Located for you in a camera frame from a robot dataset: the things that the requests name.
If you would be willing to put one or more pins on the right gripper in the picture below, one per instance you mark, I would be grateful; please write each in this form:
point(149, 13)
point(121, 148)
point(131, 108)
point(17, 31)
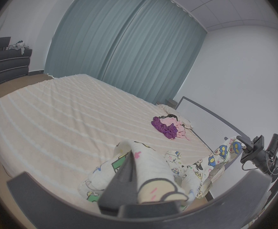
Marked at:
point(258, 158)

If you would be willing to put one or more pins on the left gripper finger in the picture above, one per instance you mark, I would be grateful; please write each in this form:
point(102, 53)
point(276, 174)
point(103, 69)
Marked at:
point(119, 189)

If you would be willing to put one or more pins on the white printed pyjama top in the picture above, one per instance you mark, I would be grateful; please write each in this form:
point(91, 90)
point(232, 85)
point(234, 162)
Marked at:
point(153, 166)

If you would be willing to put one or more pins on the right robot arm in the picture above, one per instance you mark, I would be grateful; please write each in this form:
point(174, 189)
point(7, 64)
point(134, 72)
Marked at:
point(275, 144)

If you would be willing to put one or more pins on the bed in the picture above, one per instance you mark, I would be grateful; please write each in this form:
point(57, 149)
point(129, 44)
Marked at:
point(58, 118)

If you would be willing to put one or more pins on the purple satin garment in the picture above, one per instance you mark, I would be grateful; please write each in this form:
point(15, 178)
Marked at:
point(164, 127)

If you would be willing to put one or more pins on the cream pillow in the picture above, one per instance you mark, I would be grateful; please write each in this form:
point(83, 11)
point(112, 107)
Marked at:
point(185, 122)

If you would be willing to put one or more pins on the pink garment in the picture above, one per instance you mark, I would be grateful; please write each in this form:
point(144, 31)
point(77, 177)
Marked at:
point(172, 123)

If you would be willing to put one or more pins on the dark grey garment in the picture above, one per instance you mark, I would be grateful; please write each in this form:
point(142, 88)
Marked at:
point(171, 115)

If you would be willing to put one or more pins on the grey bedside table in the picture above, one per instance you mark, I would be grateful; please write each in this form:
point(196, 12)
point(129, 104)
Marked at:
point(171, 103)

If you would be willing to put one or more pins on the blue-green curtain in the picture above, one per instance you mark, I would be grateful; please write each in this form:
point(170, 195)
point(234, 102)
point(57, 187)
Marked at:
point(158, 51)
point(93, 32)

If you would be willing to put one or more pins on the dark grey chest of drawers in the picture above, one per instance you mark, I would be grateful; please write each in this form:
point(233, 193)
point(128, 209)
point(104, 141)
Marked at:
point(5, 65)

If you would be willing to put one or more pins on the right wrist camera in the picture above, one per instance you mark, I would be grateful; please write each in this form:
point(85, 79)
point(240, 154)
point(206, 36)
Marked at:
point(258, 142)

